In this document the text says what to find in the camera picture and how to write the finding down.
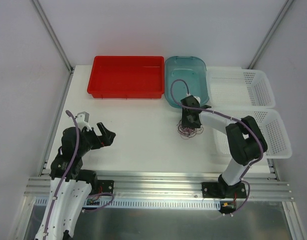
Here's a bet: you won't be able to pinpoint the aluminium frame post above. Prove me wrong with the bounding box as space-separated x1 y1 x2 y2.
247 0 296 70
30 0 74 75

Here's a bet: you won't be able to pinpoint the upper white perforated basket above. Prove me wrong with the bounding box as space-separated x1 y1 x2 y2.
206 67 276 108

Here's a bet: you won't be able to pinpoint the red plastic bin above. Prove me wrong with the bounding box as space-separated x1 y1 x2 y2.
87 56 165 99

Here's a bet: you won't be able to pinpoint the white perforated basket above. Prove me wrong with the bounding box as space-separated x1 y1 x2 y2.
206 67 276 108
215 107 293 159

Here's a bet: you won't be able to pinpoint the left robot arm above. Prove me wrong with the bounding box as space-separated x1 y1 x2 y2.
34 122 116 240

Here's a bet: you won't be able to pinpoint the right aluminium frame post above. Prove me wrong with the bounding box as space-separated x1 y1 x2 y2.
247 0 296 70

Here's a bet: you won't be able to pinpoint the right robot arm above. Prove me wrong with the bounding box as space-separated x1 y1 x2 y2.
180 95 268 199

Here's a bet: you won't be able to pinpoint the aluminium mounting rail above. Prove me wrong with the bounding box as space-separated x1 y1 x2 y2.
24 171 294 202

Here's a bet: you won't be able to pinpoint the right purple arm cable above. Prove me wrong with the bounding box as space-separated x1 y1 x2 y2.
170 79 267 218

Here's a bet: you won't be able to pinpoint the white slotted cable duct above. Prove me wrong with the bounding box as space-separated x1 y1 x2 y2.
34 197 223 210

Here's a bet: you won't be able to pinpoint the pink wires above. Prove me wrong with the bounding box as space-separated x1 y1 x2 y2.
176 119 206 141

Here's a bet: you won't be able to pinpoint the left aluminium frame post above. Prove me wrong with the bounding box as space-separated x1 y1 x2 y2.
30 0 74 75

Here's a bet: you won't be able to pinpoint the teal translucent plastic bin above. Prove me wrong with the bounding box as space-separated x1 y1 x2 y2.
164 56 210 108

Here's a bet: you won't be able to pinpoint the lower white perforated basket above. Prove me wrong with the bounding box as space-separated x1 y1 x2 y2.
215 107 293 159

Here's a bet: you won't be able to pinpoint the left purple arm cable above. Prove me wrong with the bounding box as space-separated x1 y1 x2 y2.
40 109 116 237

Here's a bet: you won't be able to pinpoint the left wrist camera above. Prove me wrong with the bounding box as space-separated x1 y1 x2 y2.
75 111 92 131

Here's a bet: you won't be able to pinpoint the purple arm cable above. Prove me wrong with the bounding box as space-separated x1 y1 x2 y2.
40 109 116 237
170 79 267 218

